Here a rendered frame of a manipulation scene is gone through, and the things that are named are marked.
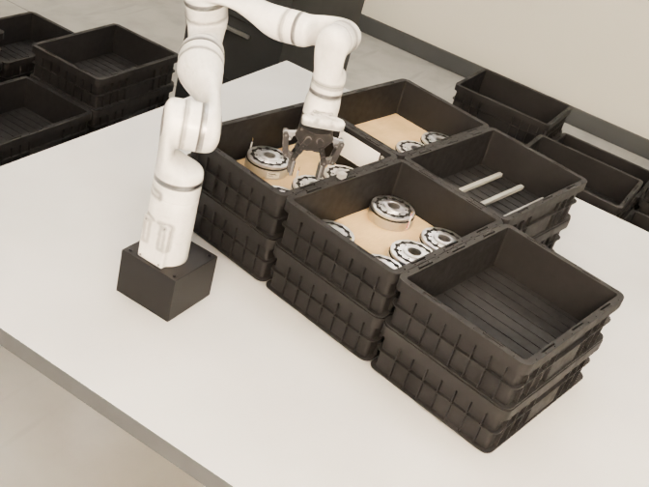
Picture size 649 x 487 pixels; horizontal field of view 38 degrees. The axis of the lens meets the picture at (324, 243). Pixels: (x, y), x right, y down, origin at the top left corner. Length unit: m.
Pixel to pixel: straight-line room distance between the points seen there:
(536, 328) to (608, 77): 3.43
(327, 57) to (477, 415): 0.76
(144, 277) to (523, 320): 0.77
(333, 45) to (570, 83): 3.53
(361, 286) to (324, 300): 0.11
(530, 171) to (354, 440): 1.00
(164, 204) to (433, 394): 0.62
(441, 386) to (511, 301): 0.30
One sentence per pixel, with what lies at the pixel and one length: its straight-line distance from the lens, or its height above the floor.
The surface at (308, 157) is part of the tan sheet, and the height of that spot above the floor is 0.83.
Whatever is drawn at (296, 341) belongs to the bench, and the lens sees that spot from 1.89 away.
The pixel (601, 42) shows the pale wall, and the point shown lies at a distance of 5.25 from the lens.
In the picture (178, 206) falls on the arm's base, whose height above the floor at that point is 0.94.
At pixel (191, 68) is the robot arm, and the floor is 1.14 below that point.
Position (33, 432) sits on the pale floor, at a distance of 2.60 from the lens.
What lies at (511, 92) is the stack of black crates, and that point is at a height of 0.55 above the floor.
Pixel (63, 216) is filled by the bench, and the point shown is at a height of 0.70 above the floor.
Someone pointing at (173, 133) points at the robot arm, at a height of 1.09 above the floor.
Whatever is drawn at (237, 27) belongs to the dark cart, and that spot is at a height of 0.58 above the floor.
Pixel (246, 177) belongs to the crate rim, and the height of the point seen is 0.92.
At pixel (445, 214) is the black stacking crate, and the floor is 0.87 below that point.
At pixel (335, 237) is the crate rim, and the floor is 0.92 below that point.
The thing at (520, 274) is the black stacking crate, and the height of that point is 0.84.
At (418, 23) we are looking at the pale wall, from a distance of 5.60.
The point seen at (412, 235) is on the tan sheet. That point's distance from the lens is 2.09.
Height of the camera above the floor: 1.86
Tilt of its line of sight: 32 degrees down
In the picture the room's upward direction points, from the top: 16 degrees clockwise
